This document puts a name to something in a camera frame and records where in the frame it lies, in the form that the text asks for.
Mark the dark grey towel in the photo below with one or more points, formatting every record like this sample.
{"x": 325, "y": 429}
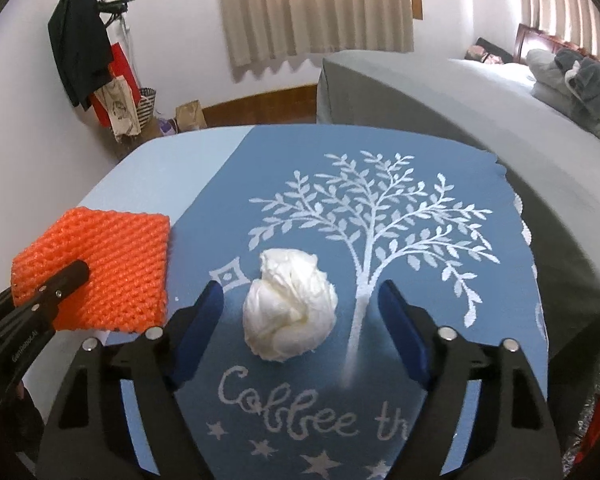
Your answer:
{"x": 582, "y": 80}

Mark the blue tree-print tablecloth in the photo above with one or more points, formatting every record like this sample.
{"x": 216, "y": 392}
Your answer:
{"x": 435, "y": 216}

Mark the beige canvas tote bag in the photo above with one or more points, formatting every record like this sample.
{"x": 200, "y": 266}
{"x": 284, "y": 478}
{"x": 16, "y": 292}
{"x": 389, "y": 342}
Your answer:
{"x": 116, "y": 98}

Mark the wooden coat rack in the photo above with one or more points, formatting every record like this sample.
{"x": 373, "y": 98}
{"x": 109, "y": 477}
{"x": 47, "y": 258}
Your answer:
{"x": 113, "y": 15}

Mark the red cloth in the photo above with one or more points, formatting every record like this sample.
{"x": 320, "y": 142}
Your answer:
{"x": 594, "y": 429}

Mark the red hanging bag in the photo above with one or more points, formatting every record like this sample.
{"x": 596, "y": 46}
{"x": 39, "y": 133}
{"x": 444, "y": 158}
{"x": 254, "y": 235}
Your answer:
{"x": 119, "y": 66}

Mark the brown paper bag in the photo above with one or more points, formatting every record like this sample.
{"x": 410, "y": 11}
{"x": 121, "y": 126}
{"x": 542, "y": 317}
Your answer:
{"x": 190, "y": 117}

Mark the black pink item behind bed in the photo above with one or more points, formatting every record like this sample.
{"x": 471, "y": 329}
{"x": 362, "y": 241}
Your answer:
{"x": 483, "y": 51}

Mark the folded grey quilt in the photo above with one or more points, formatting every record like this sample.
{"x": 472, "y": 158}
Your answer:
{"x": 550, "y": 88}

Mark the black hanging jacket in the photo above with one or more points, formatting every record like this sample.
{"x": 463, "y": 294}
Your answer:
{"x": 81, "y": 49}

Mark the bed with grey sheet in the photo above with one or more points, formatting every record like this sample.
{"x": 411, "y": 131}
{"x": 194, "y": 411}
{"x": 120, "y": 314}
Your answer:
{"x": 552, "y": 164}

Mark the black trash bin bag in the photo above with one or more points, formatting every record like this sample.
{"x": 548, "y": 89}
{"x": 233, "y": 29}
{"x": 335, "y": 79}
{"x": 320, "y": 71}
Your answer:
{"x": 574, "y": 389}

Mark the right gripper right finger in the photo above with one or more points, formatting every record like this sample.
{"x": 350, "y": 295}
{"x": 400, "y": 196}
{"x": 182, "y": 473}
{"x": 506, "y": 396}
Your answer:
{"x": 513, "y": 436}

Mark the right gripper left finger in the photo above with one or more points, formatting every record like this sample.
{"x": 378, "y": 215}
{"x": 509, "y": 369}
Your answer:
{"x": 87, "y": 435}

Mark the left beige curtain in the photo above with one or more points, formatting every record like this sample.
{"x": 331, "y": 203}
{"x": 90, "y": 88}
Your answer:
{"x": 257, "y": 31}

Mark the striped basket bag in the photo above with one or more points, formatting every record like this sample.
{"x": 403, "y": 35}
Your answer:
{"x": 145, "y": 107}

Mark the red wooden headboard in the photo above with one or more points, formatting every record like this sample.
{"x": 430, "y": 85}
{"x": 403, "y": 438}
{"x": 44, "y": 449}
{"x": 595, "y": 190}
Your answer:
{"x": 529, "y": 38}

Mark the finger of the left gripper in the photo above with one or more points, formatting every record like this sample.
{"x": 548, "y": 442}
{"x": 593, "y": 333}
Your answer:
{"x": 42, "y": 308}

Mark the orange foam net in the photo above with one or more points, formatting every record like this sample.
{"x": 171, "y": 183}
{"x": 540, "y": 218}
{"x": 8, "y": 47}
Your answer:
{"x": 127, "y": 255}

